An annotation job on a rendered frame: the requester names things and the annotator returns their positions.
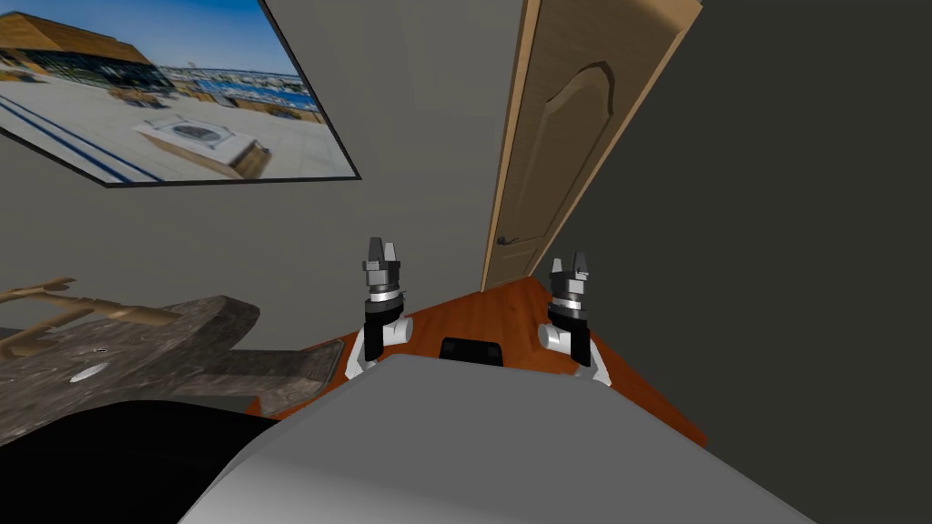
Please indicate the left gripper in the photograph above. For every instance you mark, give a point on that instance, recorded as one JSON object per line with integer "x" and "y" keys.
{"x": 381, "y": 276}

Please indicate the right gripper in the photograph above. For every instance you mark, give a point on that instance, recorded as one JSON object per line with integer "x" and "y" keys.
{"x": 568, "y": 286}

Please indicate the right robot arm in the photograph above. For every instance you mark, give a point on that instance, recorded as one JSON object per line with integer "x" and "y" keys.
{"x": 575, "y": 336}

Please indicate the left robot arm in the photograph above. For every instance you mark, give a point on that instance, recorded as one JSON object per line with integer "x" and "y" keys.
{"x": 375, "y": 336}

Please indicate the light wooden door leaf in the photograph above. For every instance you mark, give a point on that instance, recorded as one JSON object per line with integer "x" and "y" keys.
{"x": 582, "y": 138}

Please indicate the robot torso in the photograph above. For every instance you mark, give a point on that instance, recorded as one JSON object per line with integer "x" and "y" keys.
{"x": 466, "y": 451}

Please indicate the dark marble sink counter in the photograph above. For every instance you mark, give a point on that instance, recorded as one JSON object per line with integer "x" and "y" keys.
{"x": 167, "y": 349}

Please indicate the framed terrace picture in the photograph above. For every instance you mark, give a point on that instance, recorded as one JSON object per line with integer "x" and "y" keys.
{"x": 160, "y": 94}

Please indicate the tan faucet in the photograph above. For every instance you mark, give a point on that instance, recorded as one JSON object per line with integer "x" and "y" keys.
{"x": 80, "y": 309}

